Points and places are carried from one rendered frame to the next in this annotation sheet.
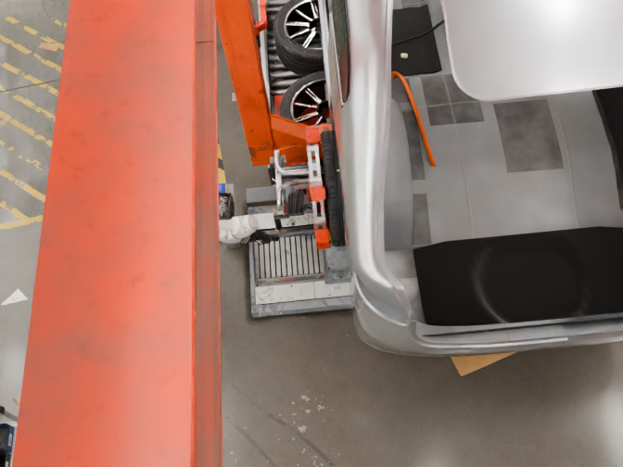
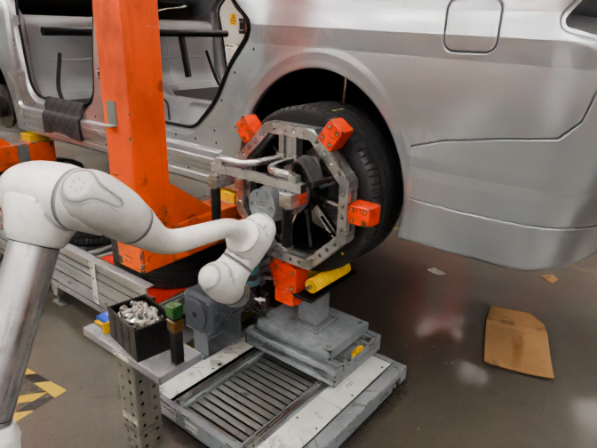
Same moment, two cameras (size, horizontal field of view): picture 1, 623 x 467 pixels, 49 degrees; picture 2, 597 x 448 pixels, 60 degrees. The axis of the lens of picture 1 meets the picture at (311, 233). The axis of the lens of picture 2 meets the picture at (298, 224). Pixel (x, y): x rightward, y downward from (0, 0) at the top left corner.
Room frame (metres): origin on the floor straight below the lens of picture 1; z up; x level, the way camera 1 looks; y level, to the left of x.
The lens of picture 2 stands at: (0.95, 1.45, 1.45)
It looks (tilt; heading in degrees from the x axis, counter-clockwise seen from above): 21 degrees down; 306
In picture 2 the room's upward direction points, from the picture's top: 2 degrees clockwise
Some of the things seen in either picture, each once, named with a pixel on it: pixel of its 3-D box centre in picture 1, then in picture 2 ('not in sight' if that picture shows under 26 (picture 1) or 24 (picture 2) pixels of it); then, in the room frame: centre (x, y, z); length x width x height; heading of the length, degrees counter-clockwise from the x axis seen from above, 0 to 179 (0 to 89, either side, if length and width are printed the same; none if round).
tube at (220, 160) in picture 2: (291, 159); (250, 149); (2.18, 0.06, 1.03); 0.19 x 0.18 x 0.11; 88
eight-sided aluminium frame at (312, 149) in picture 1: (316, 190); (291, 195); (2.07, -0.06, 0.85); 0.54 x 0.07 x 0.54; 178
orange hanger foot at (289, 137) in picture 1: (314, 133); (206, 204); (2.58, -0.10, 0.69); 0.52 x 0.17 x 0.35; 88
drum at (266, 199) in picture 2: (304, 191); (280, 199); (2.07, 0.01, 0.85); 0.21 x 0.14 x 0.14; 88
